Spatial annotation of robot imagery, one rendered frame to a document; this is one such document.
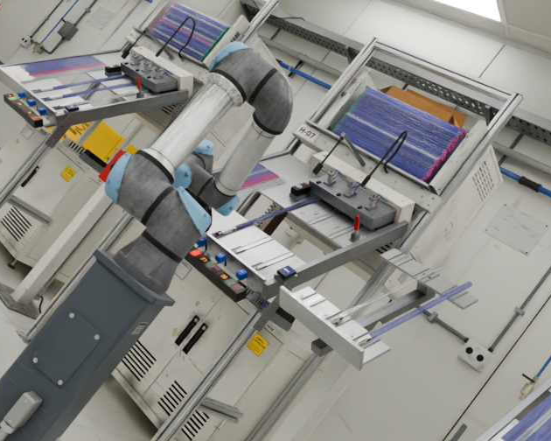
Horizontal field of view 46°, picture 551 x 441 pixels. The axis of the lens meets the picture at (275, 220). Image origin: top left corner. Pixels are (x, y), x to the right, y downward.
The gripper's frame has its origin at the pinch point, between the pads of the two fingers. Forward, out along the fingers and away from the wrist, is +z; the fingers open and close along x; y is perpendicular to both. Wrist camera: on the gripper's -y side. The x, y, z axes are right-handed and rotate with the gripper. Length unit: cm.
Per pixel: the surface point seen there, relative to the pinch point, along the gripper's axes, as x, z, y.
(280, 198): -8.3, 2.4, -43.8
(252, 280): 24.9, 3.8, -2.3
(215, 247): 5.1, 2.6, -2.3
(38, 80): -158, 2, -14
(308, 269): 32.0, 1.9, -20.3
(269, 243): 13.4, 2.4, -19.6
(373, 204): 23, -6, -61
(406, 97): -25, -17, -137
